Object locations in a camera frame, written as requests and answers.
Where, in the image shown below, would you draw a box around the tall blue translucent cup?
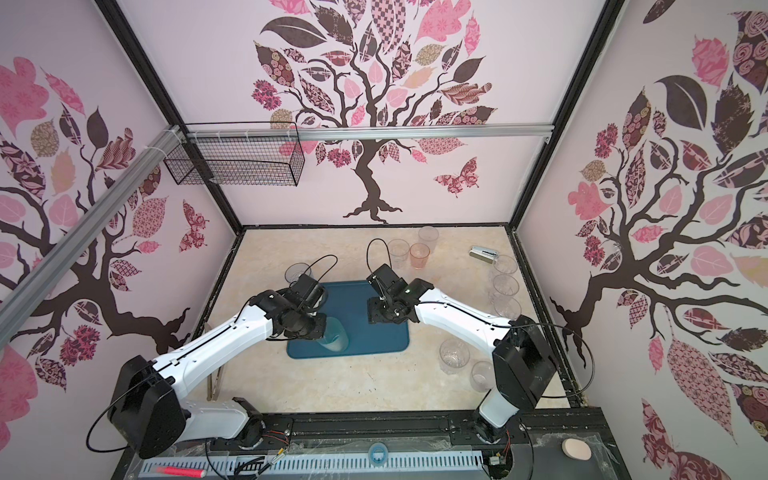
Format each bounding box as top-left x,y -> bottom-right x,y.
284,262 -> 312,285

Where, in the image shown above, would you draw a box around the dark teal plastic tray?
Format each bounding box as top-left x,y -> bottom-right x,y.
286,280 -> 410,360

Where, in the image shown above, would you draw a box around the green translucent cup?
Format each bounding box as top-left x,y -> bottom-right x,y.
317,316 -> 349,353

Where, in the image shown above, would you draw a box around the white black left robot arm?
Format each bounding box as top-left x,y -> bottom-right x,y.
106,275 -> 327,459

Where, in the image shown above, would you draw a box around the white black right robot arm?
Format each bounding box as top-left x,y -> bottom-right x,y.
367,264 -> 557,443

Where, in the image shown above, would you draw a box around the clear cup back left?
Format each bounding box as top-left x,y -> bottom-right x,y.
388,239 -> 410,270

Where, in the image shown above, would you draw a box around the clear cup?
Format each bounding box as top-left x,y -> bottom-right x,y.
491,255 -> 519,278
492,296 -> 522,320
388,239 -> 410,270
488,274 -> 520,298
418,225 -> 440,251

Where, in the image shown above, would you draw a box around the pink translucent cup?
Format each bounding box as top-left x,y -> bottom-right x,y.
409,243 -> 431,270

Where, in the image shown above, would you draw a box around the clear cup back centre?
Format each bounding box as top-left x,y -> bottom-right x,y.
418,225 -> 440,251

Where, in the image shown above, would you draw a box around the clear glass front left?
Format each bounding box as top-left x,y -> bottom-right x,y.
438,338 -> 471,375

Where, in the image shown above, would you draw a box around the clear glass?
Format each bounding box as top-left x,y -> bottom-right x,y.
438,338 -> 471,375
469,361 -> 495,393

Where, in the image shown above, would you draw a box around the silver metal box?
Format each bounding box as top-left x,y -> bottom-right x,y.
469,245 -> 499,264

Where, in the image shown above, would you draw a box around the wooden tongs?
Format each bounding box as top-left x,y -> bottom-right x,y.
205,323 -> 223,402

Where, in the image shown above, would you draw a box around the clear cup right middle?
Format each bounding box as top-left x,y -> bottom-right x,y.
488,274 -> 520,298

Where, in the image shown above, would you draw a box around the clear cup right lower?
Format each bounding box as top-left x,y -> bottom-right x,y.
492,296 -> 522,320

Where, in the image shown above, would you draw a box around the clear glass front right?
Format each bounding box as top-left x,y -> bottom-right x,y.
469,361 -> 495,393

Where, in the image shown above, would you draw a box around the clear cup right top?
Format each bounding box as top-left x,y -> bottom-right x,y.
491,255 -> 519,278

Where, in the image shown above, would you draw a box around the blue tape roll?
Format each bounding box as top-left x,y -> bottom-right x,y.
367,442 -> 389,468

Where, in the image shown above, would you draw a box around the pink marker pen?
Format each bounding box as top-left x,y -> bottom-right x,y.
155,466 -> 207,479

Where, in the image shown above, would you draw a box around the beige round disc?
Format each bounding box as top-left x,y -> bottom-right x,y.
561,438 -> 592,461

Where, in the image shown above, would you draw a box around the grey slotted cable duct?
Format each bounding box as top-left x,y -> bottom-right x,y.
129,451 -> 485,479

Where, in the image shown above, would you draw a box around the black wire basket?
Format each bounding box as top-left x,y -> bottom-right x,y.
164,120 -> 305,187

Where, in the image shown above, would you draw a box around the aluminium rail back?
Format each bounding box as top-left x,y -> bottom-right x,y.
186,123 -> 554,141

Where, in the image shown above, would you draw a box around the aluminium rail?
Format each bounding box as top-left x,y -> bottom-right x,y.
186,123 -> 554,141
1,125 -> 184,345

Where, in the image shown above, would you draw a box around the aluminium rail left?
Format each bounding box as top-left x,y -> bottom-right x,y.
1,125 -> 184,345

